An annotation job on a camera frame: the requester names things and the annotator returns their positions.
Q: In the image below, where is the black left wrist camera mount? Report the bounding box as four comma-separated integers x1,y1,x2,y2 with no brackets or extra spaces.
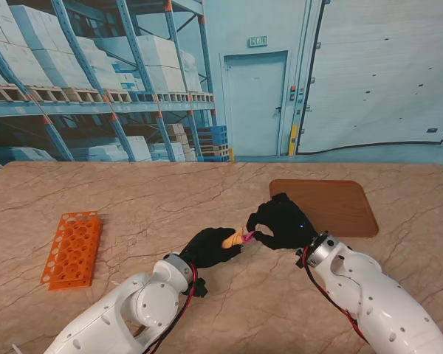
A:
187,278,209,299

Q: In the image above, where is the red black left arm cable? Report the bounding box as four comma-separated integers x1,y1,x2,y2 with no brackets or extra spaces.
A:
142,263,199,354

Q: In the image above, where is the brown wooden tray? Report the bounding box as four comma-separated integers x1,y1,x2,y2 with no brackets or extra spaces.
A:
269,179,380,237

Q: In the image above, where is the warehouse print backdrop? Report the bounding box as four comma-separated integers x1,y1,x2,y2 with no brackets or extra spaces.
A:
0,0,443,165

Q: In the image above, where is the orange plastic test tube rack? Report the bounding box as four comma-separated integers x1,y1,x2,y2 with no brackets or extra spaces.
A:
39,211,103,291

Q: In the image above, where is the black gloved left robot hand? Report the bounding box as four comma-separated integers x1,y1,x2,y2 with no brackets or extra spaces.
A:
179,227,244,269

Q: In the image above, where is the red black arm cable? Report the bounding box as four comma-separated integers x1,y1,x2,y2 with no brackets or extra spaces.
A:
142,263,199,354
301,245,370,344

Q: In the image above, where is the yellow orange cloth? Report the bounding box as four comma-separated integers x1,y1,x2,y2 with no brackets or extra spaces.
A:
221,227,247,249

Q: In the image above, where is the red black right arm cable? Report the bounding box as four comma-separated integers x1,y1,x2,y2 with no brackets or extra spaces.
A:
301,245,370,344

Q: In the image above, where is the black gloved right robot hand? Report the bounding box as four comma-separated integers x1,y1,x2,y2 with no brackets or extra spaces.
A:
246,192,317,252

